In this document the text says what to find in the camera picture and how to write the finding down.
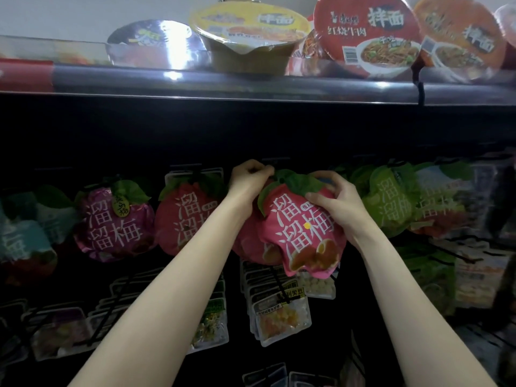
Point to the person's left hand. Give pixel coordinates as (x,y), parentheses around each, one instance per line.
(248,185)

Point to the person's right hand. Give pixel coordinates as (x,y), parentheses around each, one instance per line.
(347,209)

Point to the clear white candy packets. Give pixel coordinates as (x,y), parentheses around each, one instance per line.
(318,286)

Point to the green snack pouch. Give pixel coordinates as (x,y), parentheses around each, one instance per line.
(431,274)

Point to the clear yellow-label candy bag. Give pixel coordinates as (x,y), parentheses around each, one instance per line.
(280,318)

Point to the clear green candy packets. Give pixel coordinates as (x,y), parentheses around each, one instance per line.
(214,322)

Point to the row of small clear pouches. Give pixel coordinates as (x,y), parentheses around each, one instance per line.
(278,375)

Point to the large teal round snack bag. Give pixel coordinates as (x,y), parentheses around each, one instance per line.
(28,237)

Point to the clear mixed candy packets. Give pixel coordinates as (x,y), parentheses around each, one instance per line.
(60,334)

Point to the person's left forearm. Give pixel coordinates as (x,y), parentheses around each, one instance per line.
(153,318)

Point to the person's right forearm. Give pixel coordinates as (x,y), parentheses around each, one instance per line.
(419,318)

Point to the yellow lidded bowl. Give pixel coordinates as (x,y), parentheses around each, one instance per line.
(250,36)

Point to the red noodle packet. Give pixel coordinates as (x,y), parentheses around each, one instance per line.
(371,36)

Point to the orange noodle bowl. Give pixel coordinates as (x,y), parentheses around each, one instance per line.
(459,36)

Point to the red lidded noodle bowl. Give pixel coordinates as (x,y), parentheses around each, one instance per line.
(509,20)

